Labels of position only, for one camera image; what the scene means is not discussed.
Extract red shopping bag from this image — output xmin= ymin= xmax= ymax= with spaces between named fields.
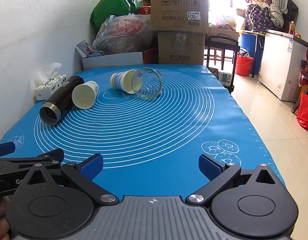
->
xmin=296 ymin=92 xmax=308 ymax=132

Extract blue and orange paper cup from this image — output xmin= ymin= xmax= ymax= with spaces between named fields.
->
xmin=110 ymin=69 xmax=138 ymax=95

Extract clear plastic bag red contents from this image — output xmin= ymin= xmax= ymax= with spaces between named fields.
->
xmin=92 ymin=13 xmax=155 ymax=56

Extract white tissue box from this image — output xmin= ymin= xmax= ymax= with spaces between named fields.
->
xmin=34 ymin=62 xmax=68 ymax=101

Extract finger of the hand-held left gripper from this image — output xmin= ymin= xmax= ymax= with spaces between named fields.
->
xmin=0 ymin=148 xmax=65 ymax=172
xmin=0 ymin=142 xmax=16 ymax=158

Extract red plastic bucket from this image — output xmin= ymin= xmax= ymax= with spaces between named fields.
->
xmin=235 ymin=55 xmax=255 ymax=77

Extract white chest freezer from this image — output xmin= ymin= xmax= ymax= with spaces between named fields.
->
xmin=258 ymin=28 xmax=308 ymax=103

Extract white open cardboard box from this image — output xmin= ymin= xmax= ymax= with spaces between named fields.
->
xmin=81 ymin=52 xmax=144 ymax=71

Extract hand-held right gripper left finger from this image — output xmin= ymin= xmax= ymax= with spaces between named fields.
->
xmin=26 ymin=153 xmax=120 ymax=207

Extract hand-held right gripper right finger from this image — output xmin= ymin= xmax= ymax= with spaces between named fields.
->
xmin=185 ymin=154 xmax=282 ymax=206

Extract small brown cardboard box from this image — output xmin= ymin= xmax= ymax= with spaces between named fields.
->
xmin=157 ymin=31 xmax=206 ymax=66

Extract large brown cardboard box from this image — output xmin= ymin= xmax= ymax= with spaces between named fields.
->
xmin=150 ymin=0 xmax=210 ymax=34

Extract purple floral bag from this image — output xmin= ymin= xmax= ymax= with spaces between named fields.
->
xmin=244 ymin=3 xmax=272 ymax=32

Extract white paper cup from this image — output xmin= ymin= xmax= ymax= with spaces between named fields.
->
xmin=72 ymin=81 xmax=99 ymax=110

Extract green plastic bag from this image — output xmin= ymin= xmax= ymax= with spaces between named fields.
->
xmin=90 ymin=0 xmax=145 ymax=32

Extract blue silicone baking mat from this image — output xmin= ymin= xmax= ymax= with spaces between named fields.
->
xmin=0 ymin=64 xmax=287 ymax=197

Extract blue plastic barrel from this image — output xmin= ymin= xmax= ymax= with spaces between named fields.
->
xmin=239 ymin=31 xmax=265 ymax=76

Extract printed paper bag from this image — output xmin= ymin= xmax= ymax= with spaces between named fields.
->
xmin=76 ymin=40 xmax=104 ymax=57

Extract black thermos bottle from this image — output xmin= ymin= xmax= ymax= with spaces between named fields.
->
xmin=39 ymin=75 xmax=85 ymax=126

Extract small white device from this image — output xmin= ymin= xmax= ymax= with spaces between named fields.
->
xmin=217 ymin=71 xmax=233 ymax=85

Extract clear glass cup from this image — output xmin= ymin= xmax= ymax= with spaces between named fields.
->
xmin=132 ymin=68 xmax=163 ymax=100

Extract black bag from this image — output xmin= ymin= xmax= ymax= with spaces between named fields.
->
xmin=284 ymin=0 xmax=299 ymax=23

